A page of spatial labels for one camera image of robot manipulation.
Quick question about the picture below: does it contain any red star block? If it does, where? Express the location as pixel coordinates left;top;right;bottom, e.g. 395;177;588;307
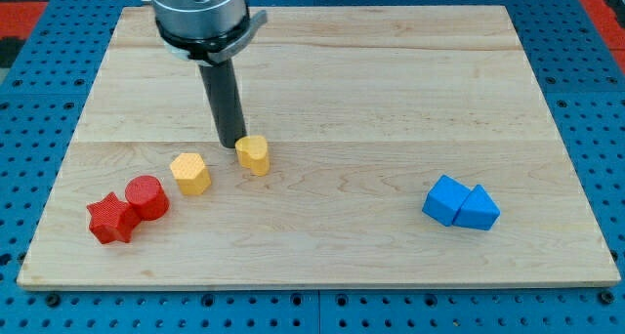
87;192;141;244

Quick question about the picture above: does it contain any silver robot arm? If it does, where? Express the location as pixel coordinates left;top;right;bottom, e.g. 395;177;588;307
150;0;268;66

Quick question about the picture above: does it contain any blue cube block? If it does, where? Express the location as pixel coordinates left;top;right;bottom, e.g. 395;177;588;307
422;175;471;227

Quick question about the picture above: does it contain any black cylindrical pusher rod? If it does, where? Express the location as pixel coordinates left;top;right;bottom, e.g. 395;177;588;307
199;60;247;148

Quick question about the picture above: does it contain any wooden board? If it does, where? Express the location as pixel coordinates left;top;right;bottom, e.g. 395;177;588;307
18;6;621;291

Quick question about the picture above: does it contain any yellow heart block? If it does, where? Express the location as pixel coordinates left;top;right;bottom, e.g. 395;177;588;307
235;135;270;176

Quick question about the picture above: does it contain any blue triangle block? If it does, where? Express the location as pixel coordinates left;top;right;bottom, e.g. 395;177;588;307
452;185;501;230

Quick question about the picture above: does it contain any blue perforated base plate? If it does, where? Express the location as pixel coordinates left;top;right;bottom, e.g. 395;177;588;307
1;0;624;333

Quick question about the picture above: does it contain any yellow hexagon block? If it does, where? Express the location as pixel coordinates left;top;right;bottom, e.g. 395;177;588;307
170;152;212;195

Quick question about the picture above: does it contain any red cylinder block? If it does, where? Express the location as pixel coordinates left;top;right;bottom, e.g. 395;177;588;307
125;175;170;221

